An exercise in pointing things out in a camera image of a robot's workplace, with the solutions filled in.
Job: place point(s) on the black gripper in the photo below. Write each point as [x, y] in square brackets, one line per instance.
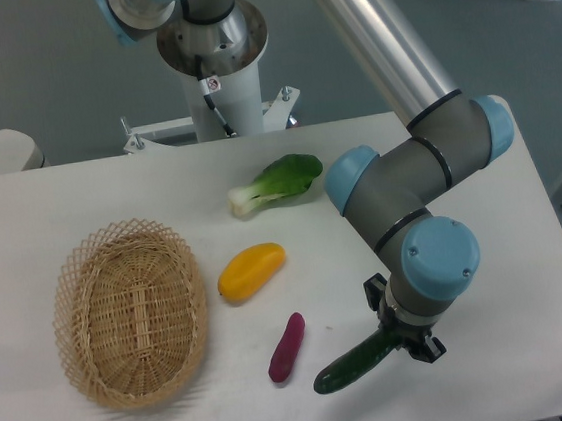
[414, 330]

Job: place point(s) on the dark green cucumber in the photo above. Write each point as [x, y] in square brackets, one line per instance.
[356, 362]

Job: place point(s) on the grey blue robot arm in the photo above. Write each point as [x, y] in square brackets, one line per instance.
[431, 259]

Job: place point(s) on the woven wicker basket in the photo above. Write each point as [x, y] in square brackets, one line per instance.
[131, 317]

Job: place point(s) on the purple sweet potato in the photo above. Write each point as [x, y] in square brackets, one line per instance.
[286, 352]

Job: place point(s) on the yellow mango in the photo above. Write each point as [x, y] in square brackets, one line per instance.
[249, 271]

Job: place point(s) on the green bok choy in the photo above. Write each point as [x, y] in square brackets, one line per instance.
[289, 176]

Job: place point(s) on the white chair armrest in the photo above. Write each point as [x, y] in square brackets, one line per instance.
[19, 152]

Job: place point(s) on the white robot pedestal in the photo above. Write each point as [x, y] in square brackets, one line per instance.
[217, 65]

